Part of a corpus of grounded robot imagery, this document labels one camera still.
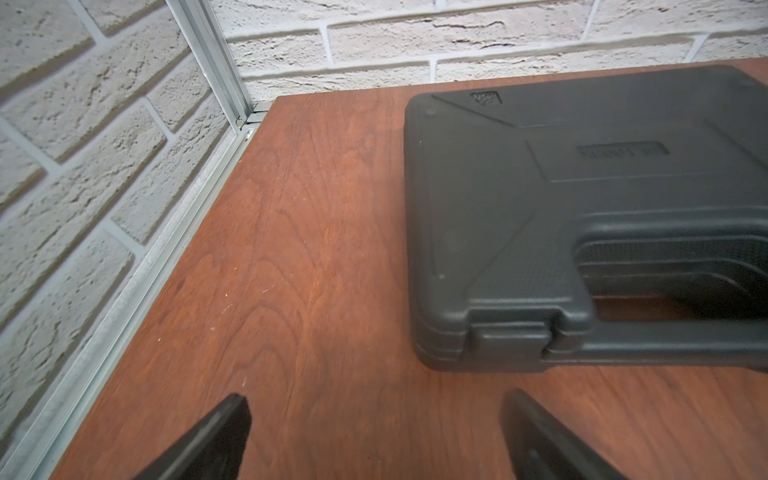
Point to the black plastic tool case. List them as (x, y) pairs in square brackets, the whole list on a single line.
[(612, 220)]

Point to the aluminium frame post left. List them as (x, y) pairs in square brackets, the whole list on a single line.
[(202, 32)]

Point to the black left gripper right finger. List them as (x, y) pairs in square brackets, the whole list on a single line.
[(542, 447)]

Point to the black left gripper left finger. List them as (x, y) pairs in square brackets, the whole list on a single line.
[(212, 449)]

